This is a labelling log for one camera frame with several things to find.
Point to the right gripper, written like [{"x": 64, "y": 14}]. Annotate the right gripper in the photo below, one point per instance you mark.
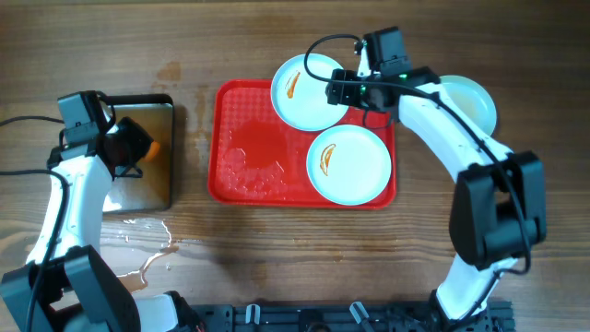
[{"x": 343, "y": 88}]

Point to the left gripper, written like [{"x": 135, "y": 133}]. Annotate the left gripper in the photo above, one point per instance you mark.
[{"x": 143, "y": 137}]

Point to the green orange sponge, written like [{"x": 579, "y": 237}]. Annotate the green orange sponge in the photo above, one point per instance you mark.
[{"x": 152, "y": 151}]

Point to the white plate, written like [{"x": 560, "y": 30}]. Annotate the white plate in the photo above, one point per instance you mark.
[
  {"x": 300, "y": 101},
  {"x": 473, "y": 100},
  {"x": 349, "y": 165}
]

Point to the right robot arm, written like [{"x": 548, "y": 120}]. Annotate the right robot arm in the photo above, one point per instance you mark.
[{"x": 499, "y": 205}]

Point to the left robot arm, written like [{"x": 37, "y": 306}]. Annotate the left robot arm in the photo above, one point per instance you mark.
[{"x": 65, "y": 285}]

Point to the red plastic tray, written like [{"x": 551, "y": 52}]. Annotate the red plastic tray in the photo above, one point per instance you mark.
[{"x": 255, "y": 158}]

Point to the black water basin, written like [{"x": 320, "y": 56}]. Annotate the black water basin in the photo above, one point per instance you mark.
[{"x": 156, "y": 114}]

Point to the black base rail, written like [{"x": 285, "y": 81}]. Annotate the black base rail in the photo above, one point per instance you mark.
[{"x": 395, "y": 317}]

